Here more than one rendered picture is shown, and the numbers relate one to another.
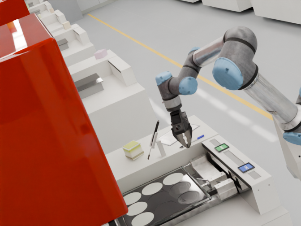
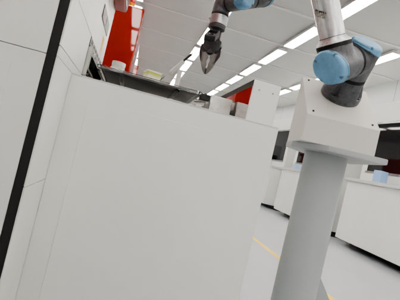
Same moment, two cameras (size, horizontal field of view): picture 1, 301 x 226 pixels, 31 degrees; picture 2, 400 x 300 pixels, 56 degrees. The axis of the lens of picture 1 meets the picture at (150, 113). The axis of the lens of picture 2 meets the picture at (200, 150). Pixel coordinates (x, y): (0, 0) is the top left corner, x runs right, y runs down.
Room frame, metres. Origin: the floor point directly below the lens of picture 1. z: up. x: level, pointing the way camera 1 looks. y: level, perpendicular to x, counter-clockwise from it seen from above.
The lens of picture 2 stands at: (0.65, -0.11, 0.67)
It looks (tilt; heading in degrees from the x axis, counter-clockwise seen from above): 1 degrees up; 358
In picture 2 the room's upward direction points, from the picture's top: 14 degrees clockwise
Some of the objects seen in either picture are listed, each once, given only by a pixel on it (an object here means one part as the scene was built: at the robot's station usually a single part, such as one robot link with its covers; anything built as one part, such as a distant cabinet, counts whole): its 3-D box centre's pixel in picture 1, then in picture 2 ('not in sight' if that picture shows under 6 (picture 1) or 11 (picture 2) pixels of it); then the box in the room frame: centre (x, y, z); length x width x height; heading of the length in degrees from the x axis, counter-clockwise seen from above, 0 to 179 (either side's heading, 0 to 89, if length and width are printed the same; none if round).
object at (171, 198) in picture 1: (158, 198); (147, 87); (2.12, 0.10, 0.90); 0.34 x 0.34 x 0.01; 9
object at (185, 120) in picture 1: (178, 116); (213, 40); (2.24, -0.11, 1.18); 0.09 x 0.08 x 0.12; 170
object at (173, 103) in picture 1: (171, 101); (217, 21); (2.23, -0.10, 1.26); 0.08 x 0.08 x 0.05
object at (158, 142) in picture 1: (156, 145); (175, 73); (2.38, 0.03, 1.03); 0.06 x 0.04 x 0.13; 99
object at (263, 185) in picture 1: (237, 171); (238, 111); (2.11, -0.27, 0.89); 0.55 x 0.09 x 0.14; 9
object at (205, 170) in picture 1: (212, 177); (209, 112); (2.17, -0.16, 0.87); 0.36 x 0.08 x 0.03; 9
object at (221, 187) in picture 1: (224, 185); (219, 101); (2.02, -0.18, 0.89); 0.08 x 0.03 x 0.03; 99
